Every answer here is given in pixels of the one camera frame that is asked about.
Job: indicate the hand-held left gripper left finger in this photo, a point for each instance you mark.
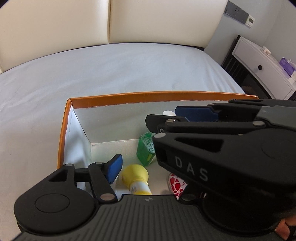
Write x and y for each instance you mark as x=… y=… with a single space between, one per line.
x=115 y=168

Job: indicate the small white object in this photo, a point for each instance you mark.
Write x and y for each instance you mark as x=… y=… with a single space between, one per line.
x=266 y=50

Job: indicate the cream padded headboard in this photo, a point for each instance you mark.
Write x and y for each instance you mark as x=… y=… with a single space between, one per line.
x=69 y=27

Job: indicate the grey wall switch panel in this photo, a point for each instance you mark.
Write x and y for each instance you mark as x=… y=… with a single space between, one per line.
x=235 y=11

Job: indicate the white and black nightstand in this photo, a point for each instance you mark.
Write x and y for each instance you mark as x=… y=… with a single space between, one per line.
x=252 y=62

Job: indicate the orange cardboard box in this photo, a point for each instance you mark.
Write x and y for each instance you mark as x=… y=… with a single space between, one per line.
x=78 y=143

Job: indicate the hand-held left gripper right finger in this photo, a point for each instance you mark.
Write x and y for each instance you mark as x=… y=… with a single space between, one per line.
x=187 y=197

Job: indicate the person's right hand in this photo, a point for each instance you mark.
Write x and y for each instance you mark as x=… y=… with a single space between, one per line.
x=285 y=229

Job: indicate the white and red mint tin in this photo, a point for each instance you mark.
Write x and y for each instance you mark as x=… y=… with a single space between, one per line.
x=177 y=185

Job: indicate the yellow bottle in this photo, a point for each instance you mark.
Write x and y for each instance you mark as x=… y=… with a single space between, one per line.
x=135 y=173

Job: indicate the white wall thermostat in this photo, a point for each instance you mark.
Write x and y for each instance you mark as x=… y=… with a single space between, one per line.
x=250 y=20

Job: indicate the purple tissue box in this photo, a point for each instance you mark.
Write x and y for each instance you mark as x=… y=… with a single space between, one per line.
x=286 y=66

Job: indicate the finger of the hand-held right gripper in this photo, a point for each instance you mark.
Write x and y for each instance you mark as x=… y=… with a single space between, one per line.
x=196 y=113
x=208 y=128

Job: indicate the green spray bottle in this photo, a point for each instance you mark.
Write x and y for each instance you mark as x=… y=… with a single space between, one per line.
x=144 y=150

